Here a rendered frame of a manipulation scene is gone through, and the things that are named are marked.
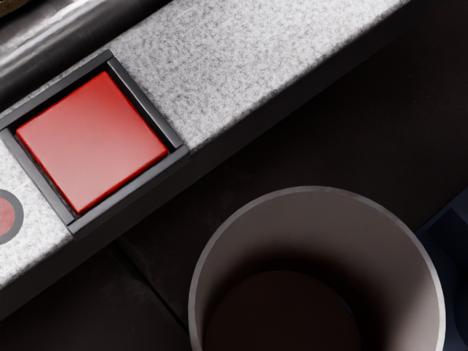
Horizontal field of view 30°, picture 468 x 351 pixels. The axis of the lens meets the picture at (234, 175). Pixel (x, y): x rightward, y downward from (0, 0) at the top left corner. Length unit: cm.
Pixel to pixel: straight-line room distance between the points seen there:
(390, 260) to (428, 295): 9
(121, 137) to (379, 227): 67
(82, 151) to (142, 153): 3
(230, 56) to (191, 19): 3
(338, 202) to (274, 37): 59
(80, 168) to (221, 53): 11
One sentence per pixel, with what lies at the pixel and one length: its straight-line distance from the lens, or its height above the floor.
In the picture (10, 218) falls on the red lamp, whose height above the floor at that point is 92.
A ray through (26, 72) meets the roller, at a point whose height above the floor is 91.
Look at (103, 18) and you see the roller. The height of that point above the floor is 91.
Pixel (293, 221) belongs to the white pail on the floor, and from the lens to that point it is 116.
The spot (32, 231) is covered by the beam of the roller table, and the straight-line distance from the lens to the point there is 48.
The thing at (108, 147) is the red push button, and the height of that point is 93.
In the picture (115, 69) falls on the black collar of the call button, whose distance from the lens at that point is 49.
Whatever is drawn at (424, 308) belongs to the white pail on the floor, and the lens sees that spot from 111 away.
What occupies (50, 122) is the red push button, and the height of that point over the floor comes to 93.
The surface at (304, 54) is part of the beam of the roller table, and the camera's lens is 51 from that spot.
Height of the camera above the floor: 137
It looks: 72 degrees down
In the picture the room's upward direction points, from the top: 10 degrees clockwise
